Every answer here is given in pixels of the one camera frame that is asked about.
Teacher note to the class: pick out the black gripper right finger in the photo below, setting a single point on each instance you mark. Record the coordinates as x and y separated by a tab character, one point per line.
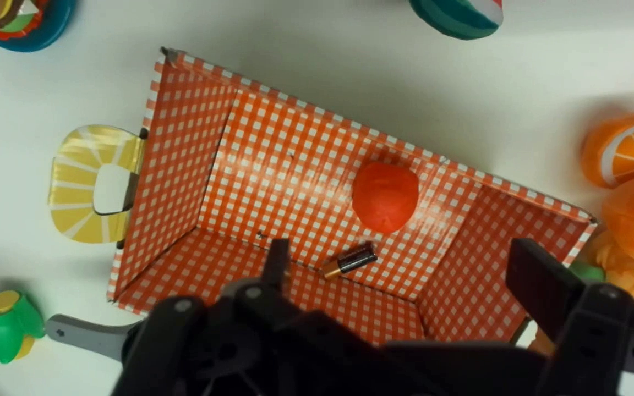
548	290

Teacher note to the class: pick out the orange gingham cardboard box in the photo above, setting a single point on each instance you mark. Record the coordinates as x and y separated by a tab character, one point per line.
274	169

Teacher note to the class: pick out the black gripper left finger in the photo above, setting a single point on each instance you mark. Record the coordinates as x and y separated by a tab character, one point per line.
275	265

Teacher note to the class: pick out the small black battery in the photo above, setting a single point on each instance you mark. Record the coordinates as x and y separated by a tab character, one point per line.
351	260

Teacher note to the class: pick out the black toy saucepan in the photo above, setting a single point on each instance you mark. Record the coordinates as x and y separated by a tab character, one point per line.
89	336

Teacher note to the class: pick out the orange red fruit toy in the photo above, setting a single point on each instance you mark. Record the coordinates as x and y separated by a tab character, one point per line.
384	197

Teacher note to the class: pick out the half orange slice toy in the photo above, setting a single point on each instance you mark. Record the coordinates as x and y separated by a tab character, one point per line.
625	151

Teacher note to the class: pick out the green and yellow toy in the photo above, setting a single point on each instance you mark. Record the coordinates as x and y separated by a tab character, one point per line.
8	327

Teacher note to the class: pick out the watermelon slice toy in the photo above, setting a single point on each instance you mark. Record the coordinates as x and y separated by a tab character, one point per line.
461	17

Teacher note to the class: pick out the teal round toy dish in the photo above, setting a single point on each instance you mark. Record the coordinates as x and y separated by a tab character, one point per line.
49	29

